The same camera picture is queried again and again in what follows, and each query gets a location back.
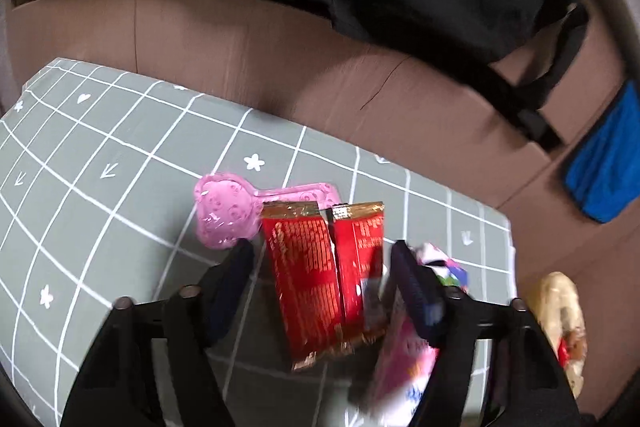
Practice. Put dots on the blue towel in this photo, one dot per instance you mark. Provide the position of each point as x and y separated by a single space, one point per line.
607 167

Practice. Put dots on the colourful small wrapper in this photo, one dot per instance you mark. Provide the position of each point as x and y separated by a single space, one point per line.
450 272

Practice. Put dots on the red packet with gold edges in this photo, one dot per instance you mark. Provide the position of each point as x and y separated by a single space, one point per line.
305 282

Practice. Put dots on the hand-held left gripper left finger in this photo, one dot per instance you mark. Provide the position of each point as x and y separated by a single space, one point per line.
225 302

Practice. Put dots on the pink plastic spoon toy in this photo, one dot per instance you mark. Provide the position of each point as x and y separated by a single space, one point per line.
222 212

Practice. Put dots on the pink and white packet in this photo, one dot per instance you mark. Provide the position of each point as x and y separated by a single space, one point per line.
400 367

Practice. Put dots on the grey grid-patterned tablecloth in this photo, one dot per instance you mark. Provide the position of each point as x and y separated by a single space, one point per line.
125 182

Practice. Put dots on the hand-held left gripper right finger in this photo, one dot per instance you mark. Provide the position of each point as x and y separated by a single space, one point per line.
417 302

